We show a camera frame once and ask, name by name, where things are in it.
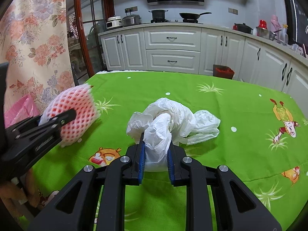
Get pink-lined trash bin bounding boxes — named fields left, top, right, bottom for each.
left=3, top=94, right=41, bottom=128

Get white base cabinets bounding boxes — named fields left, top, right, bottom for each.
left=99, top=24, right=308, bottom=106

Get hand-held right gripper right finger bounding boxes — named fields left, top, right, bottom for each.
left=167, top=140, right=282, bottom=231

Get white rice cooker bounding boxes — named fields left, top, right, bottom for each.
left=106, top=16, right=122, bottom=30

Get floral curtain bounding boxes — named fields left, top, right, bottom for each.
left=0, top=0, right=77, bottom=116

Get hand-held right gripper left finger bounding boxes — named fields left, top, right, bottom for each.
left=28, top=132, right=146, bottom=231

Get dark bin with red bag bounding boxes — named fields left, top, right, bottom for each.
left=213, top=64, right=235, bottom=80

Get black wok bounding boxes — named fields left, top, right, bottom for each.
left=179, top=12, right=212, bottom=21

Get person's left hand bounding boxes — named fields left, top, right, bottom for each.
left=0, top=167, right=40, bottom=212

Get white plastic bag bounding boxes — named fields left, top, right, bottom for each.
left=126, top=97, right=221, bottom=172

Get green printed tablecloth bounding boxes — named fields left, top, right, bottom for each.
left=18, top=70, right=308, bottom=231

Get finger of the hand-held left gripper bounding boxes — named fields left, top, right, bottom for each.
left=14, top=109, right=77, bottom=141
left=5, top=115, right=42, bottom=133

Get wooden glass door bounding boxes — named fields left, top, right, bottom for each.
left=65, top=0, right=115, bottom=77

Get black gas stove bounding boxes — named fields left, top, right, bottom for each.
left=150, top=18, right=204, bottom=24

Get pink foam fruit net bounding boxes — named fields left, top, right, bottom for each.
left=38, top=83, right=100, bottom=148

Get black clay pot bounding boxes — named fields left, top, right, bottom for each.
left=233, top=23, right=253, bottom=34

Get silver pressure cooker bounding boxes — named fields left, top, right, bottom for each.
left=122, top=14, right=142, bottom=27

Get dark framed window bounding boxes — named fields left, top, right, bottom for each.
left=280, top=0, right=308, bottom=53

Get steel bowl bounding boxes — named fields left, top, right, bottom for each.
left=256, top=26, right=282, bottom=41

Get black cooking pot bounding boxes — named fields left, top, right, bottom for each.
left=148, top=9, right=169, bottom=21

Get clear spray bottle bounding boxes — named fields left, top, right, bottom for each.
left=280, top=24, right=289, bottom=45

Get pink thermos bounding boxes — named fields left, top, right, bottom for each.
left=271, top=14, right=281, bottom=40

